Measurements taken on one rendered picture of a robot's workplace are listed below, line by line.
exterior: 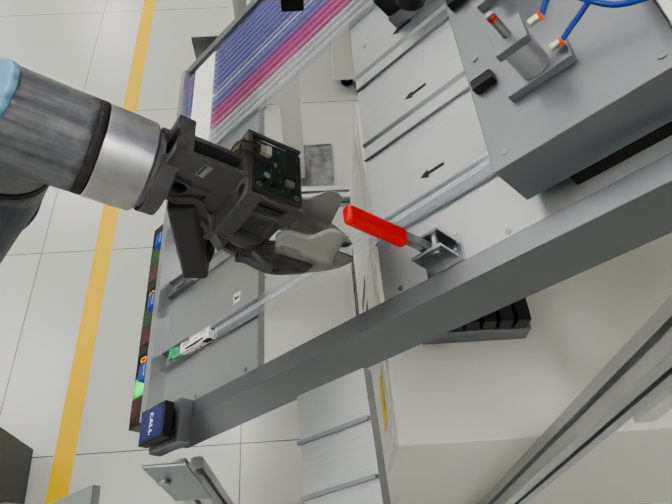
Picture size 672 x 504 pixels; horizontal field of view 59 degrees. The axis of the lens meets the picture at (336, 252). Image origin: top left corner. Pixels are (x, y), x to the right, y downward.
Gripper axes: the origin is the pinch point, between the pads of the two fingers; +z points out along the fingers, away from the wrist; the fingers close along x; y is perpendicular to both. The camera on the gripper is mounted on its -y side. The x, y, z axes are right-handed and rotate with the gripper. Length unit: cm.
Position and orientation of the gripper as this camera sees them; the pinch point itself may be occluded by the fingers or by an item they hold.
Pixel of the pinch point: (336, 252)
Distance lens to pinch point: 59.2
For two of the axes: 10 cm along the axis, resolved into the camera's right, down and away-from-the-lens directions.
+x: -0.7, -8.2, 5.7
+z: 8.1, 2.8, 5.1
